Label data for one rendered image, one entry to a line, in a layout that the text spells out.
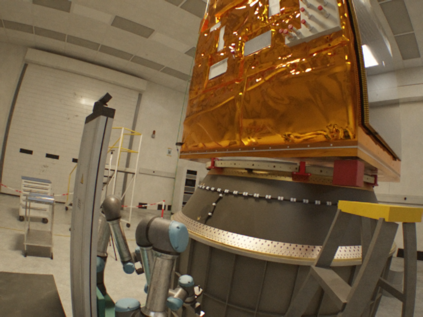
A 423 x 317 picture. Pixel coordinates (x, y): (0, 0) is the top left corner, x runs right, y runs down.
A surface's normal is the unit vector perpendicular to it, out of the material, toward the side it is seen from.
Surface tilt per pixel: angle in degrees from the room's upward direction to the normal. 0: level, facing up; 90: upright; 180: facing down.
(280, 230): 62
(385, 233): 87
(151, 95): 90
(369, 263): 87
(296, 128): 91
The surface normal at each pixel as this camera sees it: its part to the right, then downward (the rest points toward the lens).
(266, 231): -0.30, -0.59
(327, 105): -0.81, -0.16
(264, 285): -0.37, -0.14
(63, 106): 0.59, 0.00
